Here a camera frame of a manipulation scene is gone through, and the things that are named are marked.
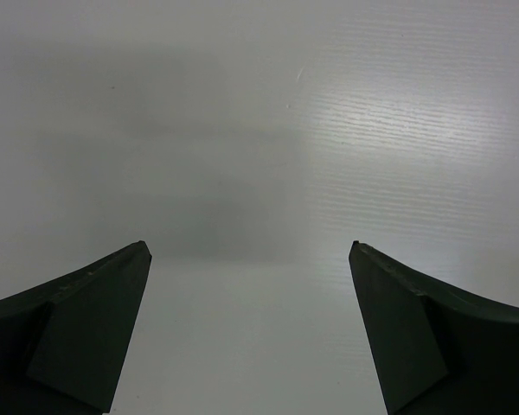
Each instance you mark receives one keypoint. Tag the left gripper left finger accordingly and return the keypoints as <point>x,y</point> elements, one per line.
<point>63,343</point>

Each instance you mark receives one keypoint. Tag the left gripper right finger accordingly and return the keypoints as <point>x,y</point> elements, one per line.
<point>437,349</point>

